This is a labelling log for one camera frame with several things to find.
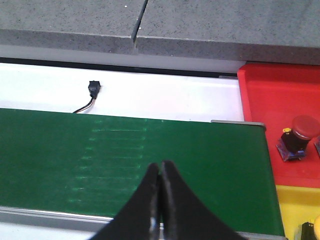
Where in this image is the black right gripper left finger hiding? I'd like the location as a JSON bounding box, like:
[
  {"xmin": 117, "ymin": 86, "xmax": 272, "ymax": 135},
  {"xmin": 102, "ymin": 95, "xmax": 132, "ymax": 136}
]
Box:
[{"xmin": 92, "ymin": 163, "xmax": 160, "ymax": 240}]

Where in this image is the grey stone slab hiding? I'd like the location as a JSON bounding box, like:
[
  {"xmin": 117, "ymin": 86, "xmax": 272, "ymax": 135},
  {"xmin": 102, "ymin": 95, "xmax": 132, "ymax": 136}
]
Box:
[
  {"xmin": 0, "ymin": 0, "xmax": 147, "ymax": 54},
  {"xmin": 136, "ymin": 0, "xmax": 320, "ymax": 65}
]

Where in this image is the black sensor with cable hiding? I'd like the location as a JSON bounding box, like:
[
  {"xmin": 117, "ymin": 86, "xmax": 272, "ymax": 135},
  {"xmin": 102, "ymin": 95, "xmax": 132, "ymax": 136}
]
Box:
[{"xmin": 72, "ymin": 80, "xmax": 101, "ymax": 114}]

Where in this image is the grey stone slab right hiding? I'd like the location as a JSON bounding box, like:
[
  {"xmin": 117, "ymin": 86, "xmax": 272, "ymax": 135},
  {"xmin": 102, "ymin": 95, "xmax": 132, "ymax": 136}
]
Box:
[{"xmin": 136, "ymin": 0, "xmax": 320, "ymax": 65}]

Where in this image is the yellow mushroom push button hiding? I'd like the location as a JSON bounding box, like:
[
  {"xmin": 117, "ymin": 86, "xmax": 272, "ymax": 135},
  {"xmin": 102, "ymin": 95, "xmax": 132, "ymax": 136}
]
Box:
[{"xmin": 294, "ymin": 216, "xmax": 320, "ymax": 240}]

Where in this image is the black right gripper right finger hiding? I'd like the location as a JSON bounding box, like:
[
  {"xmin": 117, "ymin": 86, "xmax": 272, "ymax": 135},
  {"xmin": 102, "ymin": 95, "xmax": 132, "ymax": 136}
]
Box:
[{"xmin": 160, "ymin": 160, "xmax": 244, "ymax": 240}]

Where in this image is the red plastic tray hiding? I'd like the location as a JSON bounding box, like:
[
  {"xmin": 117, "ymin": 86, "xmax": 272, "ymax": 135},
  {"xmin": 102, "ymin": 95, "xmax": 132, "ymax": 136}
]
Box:
[{"xmin": 237, "ymin": 63, "xmax": 320, "ymax": 188}]

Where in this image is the grey stone slab left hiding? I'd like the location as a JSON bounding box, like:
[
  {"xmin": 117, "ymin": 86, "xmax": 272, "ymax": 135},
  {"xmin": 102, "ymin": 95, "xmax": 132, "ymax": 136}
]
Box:
[{"xmin": 0, "ymin": 0, "xmax": 147, "ymax": 54}]

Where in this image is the yellow plastic tray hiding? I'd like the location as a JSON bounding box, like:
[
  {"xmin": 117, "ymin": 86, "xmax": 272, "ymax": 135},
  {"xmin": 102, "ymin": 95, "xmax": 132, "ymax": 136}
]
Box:
[{"xmin": 276, "ymin": 185, "xmax": 320, "ymax": 240}]

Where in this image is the aluminium conveyor side rail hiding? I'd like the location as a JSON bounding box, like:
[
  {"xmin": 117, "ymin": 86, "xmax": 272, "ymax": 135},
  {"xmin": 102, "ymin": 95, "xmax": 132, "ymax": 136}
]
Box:
[{"xmin": 0, "ymin": 207, "xmax": 285, "ymax": 240}]

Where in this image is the green conveyor belt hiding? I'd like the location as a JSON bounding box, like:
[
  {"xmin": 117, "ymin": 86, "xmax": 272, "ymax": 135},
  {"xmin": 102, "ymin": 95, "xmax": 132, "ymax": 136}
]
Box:
[{"xmin": 0, "ymin": 108, "xmax": 285, "ymax": 236}]

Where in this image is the red mushroom push button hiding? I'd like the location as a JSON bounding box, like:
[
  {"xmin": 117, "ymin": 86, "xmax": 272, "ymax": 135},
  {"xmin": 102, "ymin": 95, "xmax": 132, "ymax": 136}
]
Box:
[
  {"xmin": 276, "ymin": 115, "xmax": 320, "ymax": 162},
  {"xmin": 314, "ymin": 136, "xmax": 320, "ymax": 157}
]

